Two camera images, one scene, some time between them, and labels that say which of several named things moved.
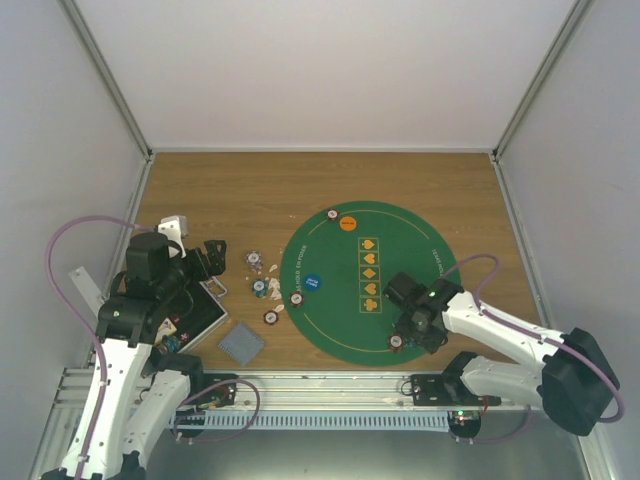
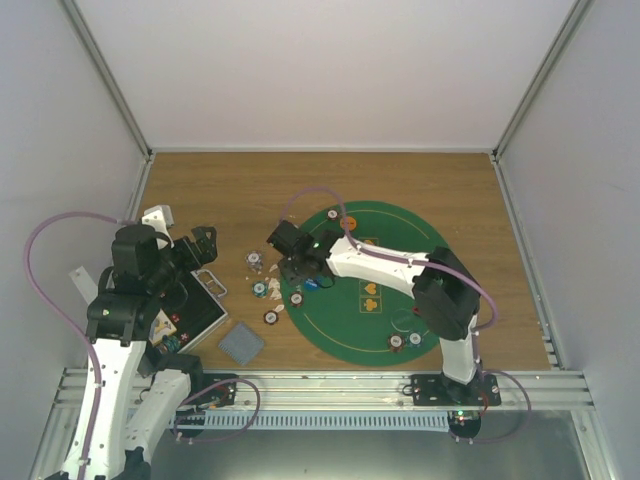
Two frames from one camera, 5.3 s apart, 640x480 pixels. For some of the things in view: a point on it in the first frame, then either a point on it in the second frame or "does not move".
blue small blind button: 312,282 does not move
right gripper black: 430,345 to 290,276
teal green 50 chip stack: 260,287 does not move
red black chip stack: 271,317 does not move
